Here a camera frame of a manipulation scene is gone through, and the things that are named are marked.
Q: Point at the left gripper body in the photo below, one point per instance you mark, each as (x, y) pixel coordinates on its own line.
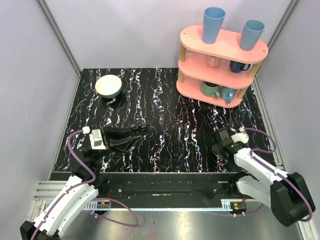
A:
(107, 137)

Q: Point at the green glazed mug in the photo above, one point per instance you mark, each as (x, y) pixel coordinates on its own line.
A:
(210, 89)

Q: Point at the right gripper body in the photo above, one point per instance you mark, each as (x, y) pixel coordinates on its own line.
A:
(216, 148)

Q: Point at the dark blue mug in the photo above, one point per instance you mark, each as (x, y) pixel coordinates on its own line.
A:
(237, 67)

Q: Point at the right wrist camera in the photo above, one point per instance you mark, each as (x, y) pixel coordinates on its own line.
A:
(241, 136)

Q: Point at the light blue mug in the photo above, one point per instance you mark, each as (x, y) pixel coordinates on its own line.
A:
(227, 94)

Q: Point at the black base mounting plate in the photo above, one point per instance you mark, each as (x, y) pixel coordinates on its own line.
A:
(147, 190)

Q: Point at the pink three-tier shelf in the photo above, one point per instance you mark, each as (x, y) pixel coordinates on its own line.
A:
(193, 69)

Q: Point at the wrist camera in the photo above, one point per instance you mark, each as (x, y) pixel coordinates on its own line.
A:
(241, 136)
(95, 138)

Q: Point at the tall blue cup left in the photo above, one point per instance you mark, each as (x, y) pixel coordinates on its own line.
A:
(213, 18)

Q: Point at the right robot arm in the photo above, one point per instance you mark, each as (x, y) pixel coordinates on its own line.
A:
(285, 194)

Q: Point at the aluminium rail frame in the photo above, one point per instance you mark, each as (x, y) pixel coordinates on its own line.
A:
(188, 206)

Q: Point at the tall blue cup right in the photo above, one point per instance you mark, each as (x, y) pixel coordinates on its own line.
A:
(251, 33)

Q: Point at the tall blue cup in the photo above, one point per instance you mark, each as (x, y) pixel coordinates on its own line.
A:
(251, 33)
(213, 18)

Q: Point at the white ceramic bowl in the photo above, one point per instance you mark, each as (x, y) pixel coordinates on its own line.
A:
(109, 86)

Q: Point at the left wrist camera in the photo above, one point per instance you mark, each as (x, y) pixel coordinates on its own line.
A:
(95, 138)

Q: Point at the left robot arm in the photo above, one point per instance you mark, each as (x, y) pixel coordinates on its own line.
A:
(85, 185)

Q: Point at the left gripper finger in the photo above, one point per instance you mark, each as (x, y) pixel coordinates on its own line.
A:
(122, 133)
(124, 144)

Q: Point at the pink mug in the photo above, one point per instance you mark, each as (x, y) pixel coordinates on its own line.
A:
(213, 61)

